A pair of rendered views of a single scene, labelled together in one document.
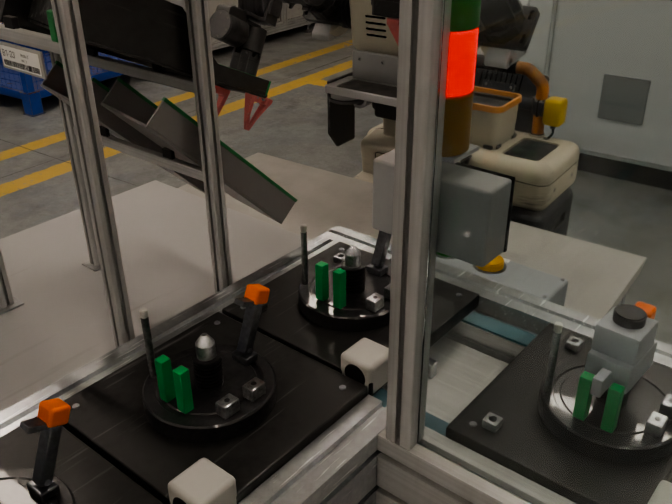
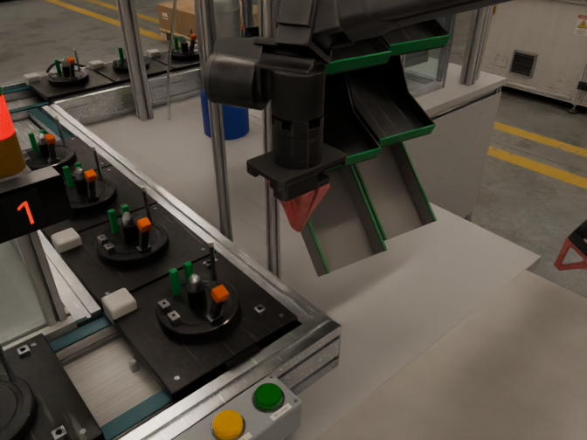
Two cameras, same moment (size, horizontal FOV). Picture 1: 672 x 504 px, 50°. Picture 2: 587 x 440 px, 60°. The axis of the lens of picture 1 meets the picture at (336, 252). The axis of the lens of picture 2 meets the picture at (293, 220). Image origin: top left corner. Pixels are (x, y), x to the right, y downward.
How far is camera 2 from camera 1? 1.24 m
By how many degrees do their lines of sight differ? 82
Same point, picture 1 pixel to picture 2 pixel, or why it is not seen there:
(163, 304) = not seen: hidden behind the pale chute
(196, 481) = (65, 234)
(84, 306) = not seen: hidden behind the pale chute
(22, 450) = (134, 198)
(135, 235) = (424, 250)
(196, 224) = (446, 280)
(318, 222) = (459, 366)
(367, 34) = not seen: outside the picture
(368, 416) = (86, 307)
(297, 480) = (62, 278)
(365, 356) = (113, 296)
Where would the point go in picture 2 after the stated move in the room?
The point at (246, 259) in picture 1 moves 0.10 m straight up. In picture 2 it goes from (380, 308) to (384, 270)
